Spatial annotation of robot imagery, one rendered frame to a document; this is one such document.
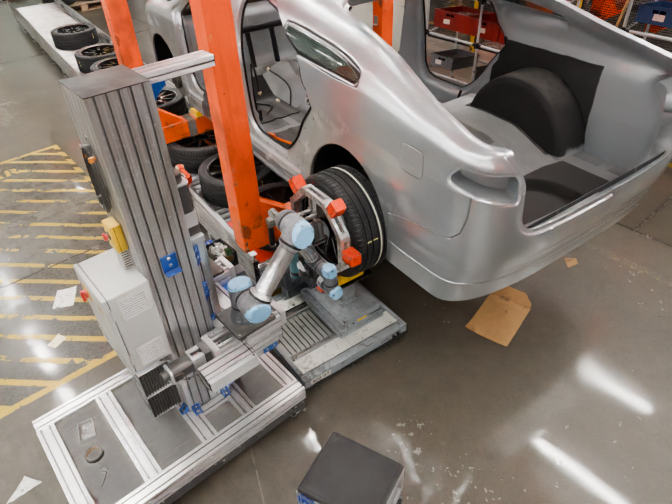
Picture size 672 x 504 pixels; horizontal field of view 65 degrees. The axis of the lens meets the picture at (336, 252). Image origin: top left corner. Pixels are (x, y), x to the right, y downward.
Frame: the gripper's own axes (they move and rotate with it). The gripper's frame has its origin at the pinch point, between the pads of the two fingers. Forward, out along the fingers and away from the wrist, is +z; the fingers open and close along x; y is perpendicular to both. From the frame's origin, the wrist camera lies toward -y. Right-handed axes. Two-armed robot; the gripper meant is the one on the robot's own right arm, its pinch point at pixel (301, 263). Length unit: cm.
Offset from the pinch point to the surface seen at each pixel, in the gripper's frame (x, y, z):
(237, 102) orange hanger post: -5, 73, 64
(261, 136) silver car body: -50, 13, 131
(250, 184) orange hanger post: -5, 19, 65
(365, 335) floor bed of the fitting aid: -38, -75, -10
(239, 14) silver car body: -56, 94, 153
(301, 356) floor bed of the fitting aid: 6, -76, 2
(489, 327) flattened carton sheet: -114, -82, -51
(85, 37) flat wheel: -57, -40, 709
